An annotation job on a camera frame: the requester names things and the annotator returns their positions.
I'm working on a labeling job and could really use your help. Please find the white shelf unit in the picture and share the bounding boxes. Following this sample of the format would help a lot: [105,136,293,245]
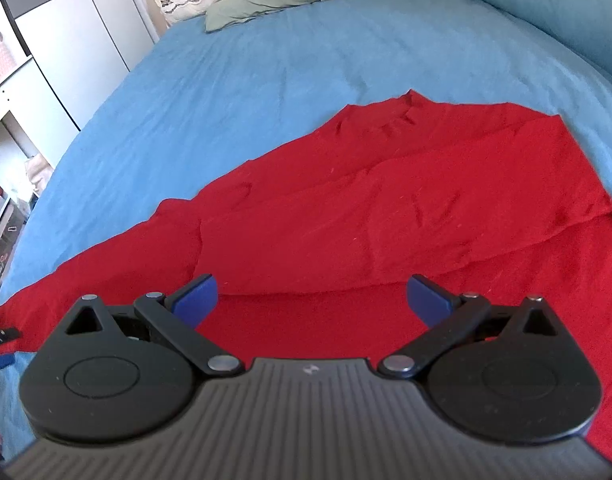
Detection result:
[0,58,63,288]

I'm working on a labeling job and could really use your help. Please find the red garment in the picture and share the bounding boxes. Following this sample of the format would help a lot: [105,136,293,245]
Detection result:
[0,92,612,460]

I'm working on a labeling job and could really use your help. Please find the blue bed sheet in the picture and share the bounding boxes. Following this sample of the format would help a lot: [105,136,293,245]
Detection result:
[0,0,612,461]

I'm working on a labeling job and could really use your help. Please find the white wardrobe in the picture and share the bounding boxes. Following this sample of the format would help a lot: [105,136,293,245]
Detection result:
[0,0,159,172]

